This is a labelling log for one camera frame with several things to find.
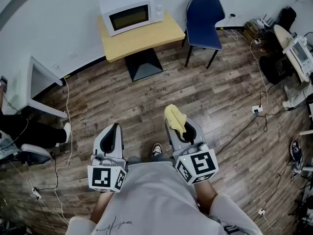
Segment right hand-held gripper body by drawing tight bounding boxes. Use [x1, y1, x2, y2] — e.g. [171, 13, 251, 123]
[172, 142, 219, 186]

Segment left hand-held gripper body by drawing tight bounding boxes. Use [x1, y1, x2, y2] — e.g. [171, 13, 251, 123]
[87, 152, 127, 193]

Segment yellow cloth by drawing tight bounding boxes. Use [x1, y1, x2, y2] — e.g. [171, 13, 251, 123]
[164, 104, 187, 140]

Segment white microwave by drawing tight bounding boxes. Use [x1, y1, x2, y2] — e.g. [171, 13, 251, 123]
[98, 0, 165, 37]

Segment person's left forearm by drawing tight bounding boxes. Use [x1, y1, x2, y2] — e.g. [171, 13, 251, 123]
[91, 192, 115, 221]

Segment person's right forearm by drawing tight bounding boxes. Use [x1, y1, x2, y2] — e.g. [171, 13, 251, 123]
[195, 180, 218, 214]

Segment person's right shoe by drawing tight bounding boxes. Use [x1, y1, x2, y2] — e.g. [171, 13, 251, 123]
[151, 143, 163, 158]

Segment person's blue jeans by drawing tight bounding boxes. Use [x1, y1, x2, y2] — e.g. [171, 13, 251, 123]
[125, 153, 175, 167]

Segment person's white shirt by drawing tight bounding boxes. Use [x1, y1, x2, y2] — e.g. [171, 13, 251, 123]
[65, 162, 264, 235]

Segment grey office chair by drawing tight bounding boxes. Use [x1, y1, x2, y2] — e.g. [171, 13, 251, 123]
[0, 130, 52, 167]

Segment white desk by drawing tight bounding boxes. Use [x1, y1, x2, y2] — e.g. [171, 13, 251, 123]
[25, 55, 68, 119]

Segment dark patterned helmet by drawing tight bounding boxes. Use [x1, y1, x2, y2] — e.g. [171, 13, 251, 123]
[290, 139, 304, 180]

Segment light wooden side table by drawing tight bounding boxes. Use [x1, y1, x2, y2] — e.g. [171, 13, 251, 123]
[97, 10, 186, 82]

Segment blue chair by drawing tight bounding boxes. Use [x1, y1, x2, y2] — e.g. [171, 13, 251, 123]
[182, 0, 226, 70]

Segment cardboard box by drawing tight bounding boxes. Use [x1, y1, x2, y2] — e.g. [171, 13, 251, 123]
[244, 21, 264, 41]

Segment round wooden table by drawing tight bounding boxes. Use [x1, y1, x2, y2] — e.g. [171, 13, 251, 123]
[259, 24, 313, 85]

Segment white countertop appliance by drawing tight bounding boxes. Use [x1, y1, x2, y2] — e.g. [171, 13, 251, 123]
[282, 34, 313, 82]

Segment white router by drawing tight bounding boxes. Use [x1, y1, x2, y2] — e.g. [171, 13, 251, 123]
[256, 14, 274, 28]

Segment standing fan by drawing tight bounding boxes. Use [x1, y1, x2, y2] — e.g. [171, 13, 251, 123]
[303, 32, 313, 52]

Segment black office chair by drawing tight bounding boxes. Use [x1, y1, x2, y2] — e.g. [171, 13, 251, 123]
[278, 6, 298, 34]

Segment black floor cable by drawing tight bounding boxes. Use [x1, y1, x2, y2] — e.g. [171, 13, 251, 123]
[215, 111, 269, 156]

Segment white power cable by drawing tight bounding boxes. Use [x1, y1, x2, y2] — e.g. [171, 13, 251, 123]
[54, 76, 74, 226]
[249, 28, 269, 107]

